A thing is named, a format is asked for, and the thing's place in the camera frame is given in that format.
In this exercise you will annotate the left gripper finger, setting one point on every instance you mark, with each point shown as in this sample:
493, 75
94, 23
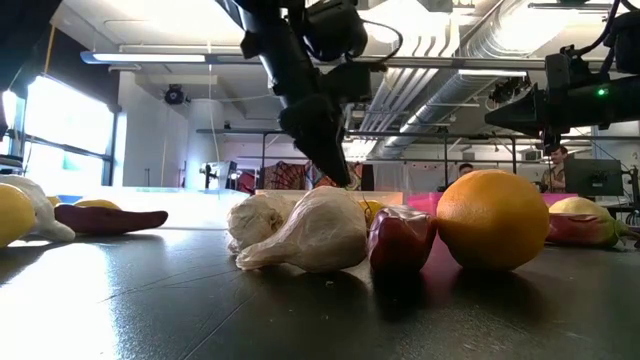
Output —
320, 135

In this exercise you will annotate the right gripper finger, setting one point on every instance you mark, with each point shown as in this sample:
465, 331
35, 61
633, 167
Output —
517, 114

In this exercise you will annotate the pale yellow lemon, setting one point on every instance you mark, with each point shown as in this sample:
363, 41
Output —
577, 206

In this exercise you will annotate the orange citrus fruit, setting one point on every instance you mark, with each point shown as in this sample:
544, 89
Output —
492, 220

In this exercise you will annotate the dark red pepper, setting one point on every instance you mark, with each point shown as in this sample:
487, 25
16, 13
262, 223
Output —
110, 220

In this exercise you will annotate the small yellow lemon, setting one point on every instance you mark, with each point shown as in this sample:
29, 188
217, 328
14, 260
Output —
97, 204

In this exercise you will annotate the large white garlic bulb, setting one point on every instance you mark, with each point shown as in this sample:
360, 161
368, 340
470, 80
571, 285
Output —
47, 217

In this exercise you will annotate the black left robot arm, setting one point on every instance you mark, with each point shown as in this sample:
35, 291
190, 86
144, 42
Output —
265, 20

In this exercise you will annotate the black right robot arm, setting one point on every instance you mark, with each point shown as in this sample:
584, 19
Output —
625, 45

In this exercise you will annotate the colourful patterned tapestry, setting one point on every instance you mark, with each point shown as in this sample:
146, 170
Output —
285, 176

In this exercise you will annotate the person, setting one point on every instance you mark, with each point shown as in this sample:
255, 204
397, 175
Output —
555, 172
466, 171

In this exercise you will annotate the black computer monitor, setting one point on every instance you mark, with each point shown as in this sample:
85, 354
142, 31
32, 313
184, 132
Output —
594, 177

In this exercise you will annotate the orange plastic basket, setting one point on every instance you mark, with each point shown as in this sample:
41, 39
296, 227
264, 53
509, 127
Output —
280, 196

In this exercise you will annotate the black equipment stand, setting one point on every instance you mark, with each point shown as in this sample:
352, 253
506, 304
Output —
634, 195

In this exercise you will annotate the grey overhead beam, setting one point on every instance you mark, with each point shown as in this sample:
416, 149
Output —
425, 62

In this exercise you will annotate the pink plastic basket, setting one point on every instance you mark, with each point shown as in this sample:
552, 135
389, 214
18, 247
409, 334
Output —
422, 202

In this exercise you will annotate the red pepper green stem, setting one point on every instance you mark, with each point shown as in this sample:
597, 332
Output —
580, 230

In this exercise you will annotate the long red chili pepper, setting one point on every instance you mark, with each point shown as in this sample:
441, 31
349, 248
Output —
400, 237

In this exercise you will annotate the black round ceiling device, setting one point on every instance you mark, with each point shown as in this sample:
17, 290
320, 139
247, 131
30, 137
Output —
174, 94

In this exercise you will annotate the long ceiling lamp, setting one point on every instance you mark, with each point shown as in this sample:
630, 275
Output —
150, 57

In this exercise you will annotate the black table mat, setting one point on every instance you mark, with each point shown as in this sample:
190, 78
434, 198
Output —
320, 325

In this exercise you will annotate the bright window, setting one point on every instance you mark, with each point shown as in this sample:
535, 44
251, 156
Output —
67, 125

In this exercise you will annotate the silver ventilation duct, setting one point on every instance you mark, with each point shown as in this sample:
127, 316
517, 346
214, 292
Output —
450, 92

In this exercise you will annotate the black metal rack frame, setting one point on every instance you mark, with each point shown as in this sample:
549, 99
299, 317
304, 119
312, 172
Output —
400, 134

